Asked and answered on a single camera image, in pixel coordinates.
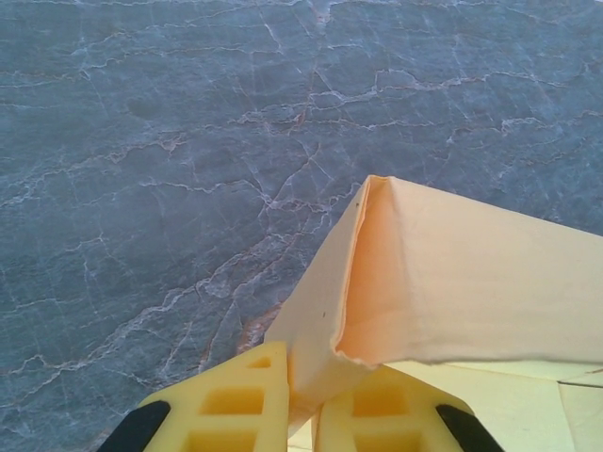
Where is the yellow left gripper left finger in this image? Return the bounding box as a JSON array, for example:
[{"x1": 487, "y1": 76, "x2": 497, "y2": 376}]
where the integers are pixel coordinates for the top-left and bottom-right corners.
[{"x1": 96, "y1": 341, "x2": 291, "y2": 452}]

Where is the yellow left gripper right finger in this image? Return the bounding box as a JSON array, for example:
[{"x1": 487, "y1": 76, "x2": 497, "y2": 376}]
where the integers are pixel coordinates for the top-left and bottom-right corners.
[{"x1": 313, "y1": 364, "x2": 505, "y2": 452}]

